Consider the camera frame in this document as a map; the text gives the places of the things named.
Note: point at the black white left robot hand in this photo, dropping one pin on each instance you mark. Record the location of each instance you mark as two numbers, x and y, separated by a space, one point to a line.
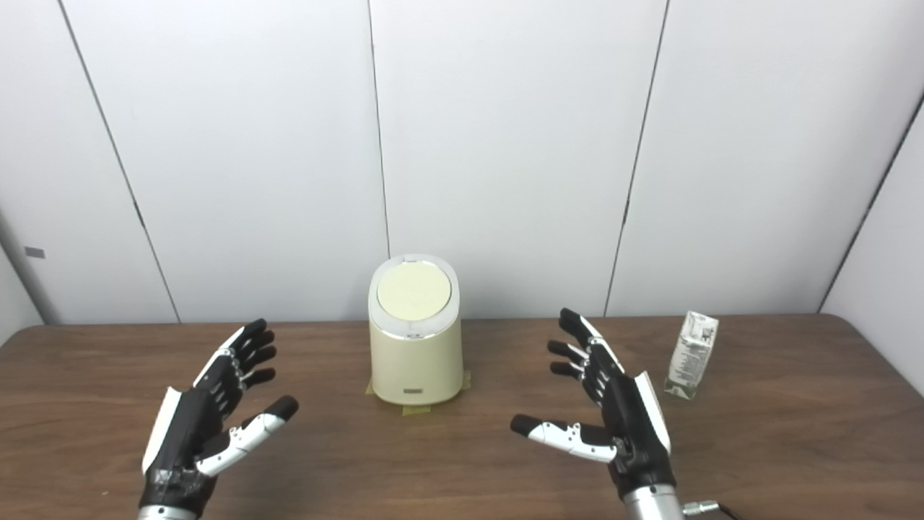
184 433

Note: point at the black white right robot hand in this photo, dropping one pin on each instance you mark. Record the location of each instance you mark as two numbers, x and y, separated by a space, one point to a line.
635 433

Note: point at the white green milk carton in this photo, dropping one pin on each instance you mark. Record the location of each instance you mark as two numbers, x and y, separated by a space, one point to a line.
691 354

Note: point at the round cream bin lid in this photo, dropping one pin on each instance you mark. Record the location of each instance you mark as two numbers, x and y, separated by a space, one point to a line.
413 290

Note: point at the cream-colored trash bin body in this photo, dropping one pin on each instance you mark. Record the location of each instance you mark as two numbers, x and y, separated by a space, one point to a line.
415 365

